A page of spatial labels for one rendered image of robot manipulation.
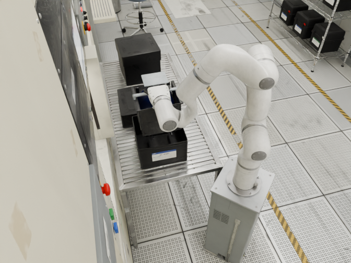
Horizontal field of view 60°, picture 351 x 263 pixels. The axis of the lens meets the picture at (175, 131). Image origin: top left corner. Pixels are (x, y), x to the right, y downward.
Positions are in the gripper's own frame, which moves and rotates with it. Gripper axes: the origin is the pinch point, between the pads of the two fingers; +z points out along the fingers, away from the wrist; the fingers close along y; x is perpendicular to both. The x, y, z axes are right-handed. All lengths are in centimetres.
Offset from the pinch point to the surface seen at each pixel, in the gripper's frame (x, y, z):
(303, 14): -83, 224, 200
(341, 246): -126, 117, -59
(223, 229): -85, 28, -44
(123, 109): -39, -18, 29
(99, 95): -6.6, -28.3, 5.7
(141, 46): -24, 4, 78
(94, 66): 10.7, -27.1, 5.7
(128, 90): -39, -12, 48
